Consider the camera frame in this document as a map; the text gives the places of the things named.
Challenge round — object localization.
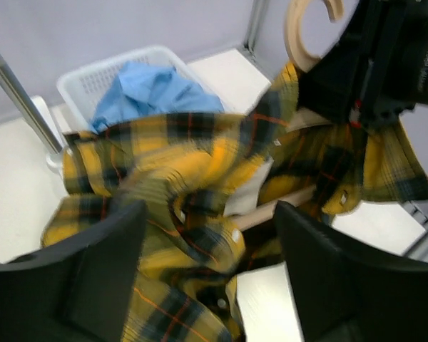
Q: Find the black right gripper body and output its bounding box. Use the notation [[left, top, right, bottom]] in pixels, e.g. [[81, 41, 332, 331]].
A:
[[298, 1, 414, 128]]

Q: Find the white clothes rack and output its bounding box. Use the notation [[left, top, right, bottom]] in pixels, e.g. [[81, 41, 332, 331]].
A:
[[0, 54, 66, 174]]

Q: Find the wooden hanger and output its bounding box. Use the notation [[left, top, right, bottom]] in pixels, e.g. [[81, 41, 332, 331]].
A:
[[231, 0, 345, 232]]

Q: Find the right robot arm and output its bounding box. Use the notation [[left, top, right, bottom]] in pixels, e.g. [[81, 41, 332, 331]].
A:
[[298, 1, 428, 129]]

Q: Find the yellow plaid shirt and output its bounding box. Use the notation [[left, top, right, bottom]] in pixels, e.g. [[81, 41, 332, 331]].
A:
[[41, 63, 428, 341]]

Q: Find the aluminium frame post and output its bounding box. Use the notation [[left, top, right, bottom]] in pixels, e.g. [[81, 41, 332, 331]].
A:
[[238, 0, 270, 58]]

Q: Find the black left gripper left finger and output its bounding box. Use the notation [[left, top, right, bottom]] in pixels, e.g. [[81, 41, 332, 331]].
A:
[[0, 200, 147, 341]]

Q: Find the light blue shirt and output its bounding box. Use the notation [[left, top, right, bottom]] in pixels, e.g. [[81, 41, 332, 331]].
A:
[[89, 62, 224, 133]]

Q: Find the white plastic basket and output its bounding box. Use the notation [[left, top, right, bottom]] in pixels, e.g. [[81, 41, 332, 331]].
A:
[[57, 45, 216, 130]]

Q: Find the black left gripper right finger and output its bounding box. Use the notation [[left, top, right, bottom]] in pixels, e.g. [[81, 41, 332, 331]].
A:
[[273, 202, 428, 341]]

